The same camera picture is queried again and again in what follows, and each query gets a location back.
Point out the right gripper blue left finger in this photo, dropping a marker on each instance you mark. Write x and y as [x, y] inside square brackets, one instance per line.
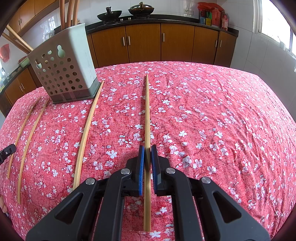
[94, 210]

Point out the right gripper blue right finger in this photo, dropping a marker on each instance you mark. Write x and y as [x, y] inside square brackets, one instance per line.
[201, 209]

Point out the bamboo chopstick group three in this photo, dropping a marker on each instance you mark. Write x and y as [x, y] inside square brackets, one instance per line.
[79, 162]
[69, 13]

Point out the bamboo chopstick group four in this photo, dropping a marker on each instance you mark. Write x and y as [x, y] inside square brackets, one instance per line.
[15, 43]
[147, 165]

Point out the lower wooden kitchen cabinets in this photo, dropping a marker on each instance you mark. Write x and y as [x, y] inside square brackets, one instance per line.
[152, 40]

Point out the right kitchen window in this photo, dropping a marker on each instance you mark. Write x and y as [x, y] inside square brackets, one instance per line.
[269, 21]

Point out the green basin on counter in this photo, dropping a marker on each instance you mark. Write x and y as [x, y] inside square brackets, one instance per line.
[24, 62]

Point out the red floral tablecloth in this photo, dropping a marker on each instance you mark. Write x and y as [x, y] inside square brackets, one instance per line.
[207, 120]

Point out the red plastic bag hanging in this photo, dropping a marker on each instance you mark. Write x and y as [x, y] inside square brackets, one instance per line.
[5, 53]

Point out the grey perforated utensil holder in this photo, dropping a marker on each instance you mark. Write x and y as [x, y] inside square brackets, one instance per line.
[64, 66]

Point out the black gas stove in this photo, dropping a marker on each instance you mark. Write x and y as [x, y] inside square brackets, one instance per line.
[127, 18]

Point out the white cup on windowsill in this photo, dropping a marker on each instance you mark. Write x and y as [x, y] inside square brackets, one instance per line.
[282, 45]

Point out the dark lidded pot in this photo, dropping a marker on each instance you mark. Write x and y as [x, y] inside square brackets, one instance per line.
[141, 10]

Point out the red bags and condiment bottles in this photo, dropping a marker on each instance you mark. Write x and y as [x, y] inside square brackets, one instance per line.
[211, 14]

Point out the upper wooden wall cabinets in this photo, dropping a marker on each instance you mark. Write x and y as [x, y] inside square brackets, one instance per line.
[30, 13]

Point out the black wok with handle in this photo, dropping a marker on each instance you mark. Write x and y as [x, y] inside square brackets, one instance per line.
[109, 15]

